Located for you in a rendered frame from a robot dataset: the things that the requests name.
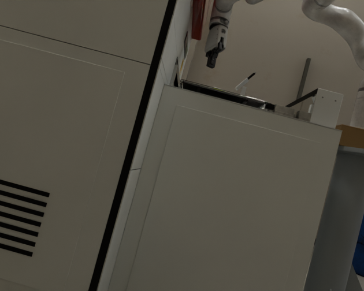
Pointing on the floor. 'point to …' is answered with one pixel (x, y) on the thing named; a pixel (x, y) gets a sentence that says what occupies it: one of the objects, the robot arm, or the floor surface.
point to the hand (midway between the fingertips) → (211, 62)
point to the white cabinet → (225, 199)
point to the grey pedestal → (341, 222)
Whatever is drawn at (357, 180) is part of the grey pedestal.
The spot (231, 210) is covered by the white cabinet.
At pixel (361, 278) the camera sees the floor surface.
